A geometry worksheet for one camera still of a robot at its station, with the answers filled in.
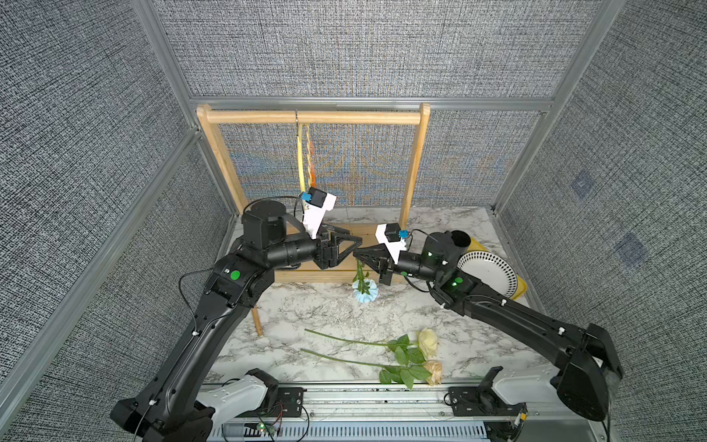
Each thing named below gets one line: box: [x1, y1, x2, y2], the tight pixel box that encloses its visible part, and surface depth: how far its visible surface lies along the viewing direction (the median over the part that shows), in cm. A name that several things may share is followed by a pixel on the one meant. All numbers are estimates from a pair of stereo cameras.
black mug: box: [451, 230, 472, 253], surface depth 99 cm
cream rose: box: [303, 327, 439, 365], surface depth 83 cm
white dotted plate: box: [457, 251, 518, 299], surface depth 101 cm
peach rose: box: [300, 348, 443, 391], surface depth 78 cm
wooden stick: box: [251, 306, 263, 338], surface depth 90 cm
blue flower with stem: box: [351, 258, 379, 304], surface depth 77 cm
